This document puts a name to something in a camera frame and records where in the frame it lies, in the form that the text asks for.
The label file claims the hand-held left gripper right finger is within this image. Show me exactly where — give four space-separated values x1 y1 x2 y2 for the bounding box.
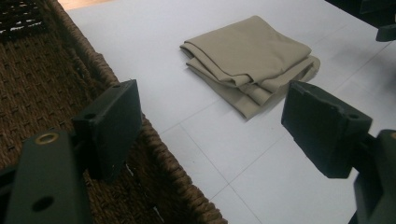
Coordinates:
280 79 374 179

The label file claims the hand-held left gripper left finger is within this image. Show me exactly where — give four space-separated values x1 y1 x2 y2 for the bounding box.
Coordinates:
71 79 144 182

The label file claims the brown woven basket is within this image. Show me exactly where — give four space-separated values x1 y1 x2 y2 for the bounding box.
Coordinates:
0 0 229 224

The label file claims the beige cloth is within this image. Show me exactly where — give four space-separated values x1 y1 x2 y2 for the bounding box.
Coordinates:
179 15 321 121

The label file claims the dark patterned cloth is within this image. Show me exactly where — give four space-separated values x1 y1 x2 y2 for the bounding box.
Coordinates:
0 0 47 42

